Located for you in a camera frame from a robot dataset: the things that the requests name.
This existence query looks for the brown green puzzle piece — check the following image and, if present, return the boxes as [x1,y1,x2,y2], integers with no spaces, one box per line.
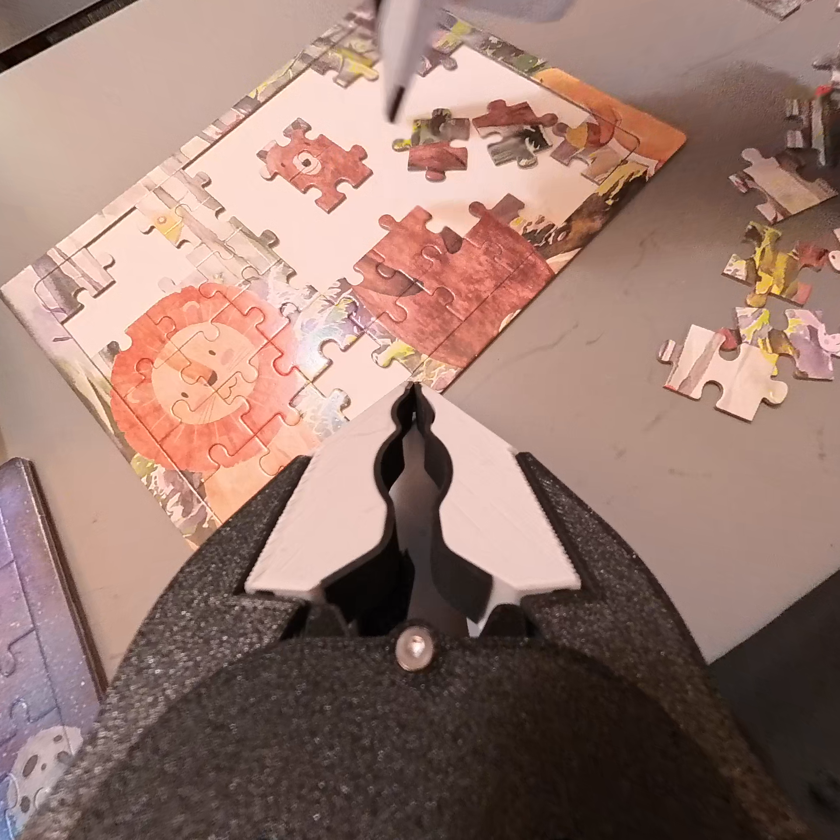
[392,108,472,181]

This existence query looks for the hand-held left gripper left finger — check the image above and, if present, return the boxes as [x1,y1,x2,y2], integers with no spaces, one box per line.
[244,382,416,605]

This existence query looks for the black flat panel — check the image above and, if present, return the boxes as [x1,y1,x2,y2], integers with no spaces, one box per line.
[0,0,99,60]

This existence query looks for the jigsaw puzzle frame board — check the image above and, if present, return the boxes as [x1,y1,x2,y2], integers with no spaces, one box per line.
[0,13,686,549]

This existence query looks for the joined brown bear face pieces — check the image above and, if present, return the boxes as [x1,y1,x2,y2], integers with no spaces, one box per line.
[256,118,373,212]

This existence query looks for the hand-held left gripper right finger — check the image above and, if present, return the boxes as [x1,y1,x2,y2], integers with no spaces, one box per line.
[415,382,584,624]

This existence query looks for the acorn print puzzle piece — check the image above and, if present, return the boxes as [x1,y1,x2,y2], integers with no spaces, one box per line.
[551,117,624,166]

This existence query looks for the plain brown puzzle piece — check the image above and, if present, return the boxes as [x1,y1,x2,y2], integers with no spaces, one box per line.
[459,193,526,263]

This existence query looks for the brown grey puzzle piece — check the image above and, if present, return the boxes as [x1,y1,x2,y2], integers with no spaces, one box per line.
[471,98,560,172]

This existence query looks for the assembled orange lion pieces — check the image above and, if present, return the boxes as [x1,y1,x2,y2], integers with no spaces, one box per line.
[108,282,309,500]

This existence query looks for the space themed puzzle board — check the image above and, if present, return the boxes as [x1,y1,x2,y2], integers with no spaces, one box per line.
[0,458,109,840]

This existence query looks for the jigsaw pieces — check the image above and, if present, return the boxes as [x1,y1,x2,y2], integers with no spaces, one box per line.
[659,0,840,424]

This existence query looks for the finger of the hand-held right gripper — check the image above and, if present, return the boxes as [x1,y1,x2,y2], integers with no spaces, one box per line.
[374,0,454,126]

